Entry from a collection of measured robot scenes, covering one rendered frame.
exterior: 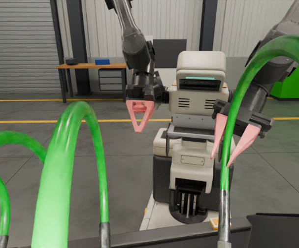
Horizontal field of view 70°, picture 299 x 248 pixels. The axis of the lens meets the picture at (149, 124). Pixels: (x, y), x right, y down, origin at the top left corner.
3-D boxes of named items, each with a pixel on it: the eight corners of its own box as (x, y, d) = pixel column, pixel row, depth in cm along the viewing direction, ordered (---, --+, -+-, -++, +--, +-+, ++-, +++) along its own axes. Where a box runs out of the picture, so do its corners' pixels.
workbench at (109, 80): (61, 103, 522) (54, 59, 484) (70, 96, 587) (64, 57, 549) (126, 103, 527) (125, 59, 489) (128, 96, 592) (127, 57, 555)
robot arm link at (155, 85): (157, 82, 103) (147, 86, 103) (153, 71, 93) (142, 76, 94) (163, 98, 100) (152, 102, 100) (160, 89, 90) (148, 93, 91)
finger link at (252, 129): (243, 168, 33) (265, 118, 35) (200, 148, 36) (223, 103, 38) (237, 176, 39) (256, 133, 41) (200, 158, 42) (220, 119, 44)
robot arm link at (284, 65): (296, 64, 44) (255, 47, 47) (333, 19, 34) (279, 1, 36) (271, 108, 41) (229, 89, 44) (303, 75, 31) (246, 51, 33)
